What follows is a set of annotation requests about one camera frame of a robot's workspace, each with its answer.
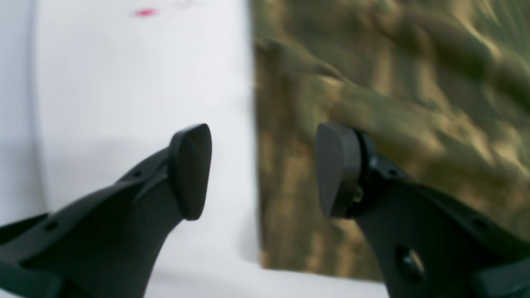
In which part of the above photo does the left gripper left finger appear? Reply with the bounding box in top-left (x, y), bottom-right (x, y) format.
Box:
top-left (0, 124), bottom-right (212, 298)

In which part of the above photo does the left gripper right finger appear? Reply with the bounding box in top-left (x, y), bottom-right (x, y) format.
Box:
top-left (316, 123), bottom-right (530, 298)

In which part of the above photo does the camouflage T-shirt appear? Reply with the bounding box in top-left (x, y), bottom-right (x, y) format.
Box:
top-left (251, 0), bottom-right (530, 281)

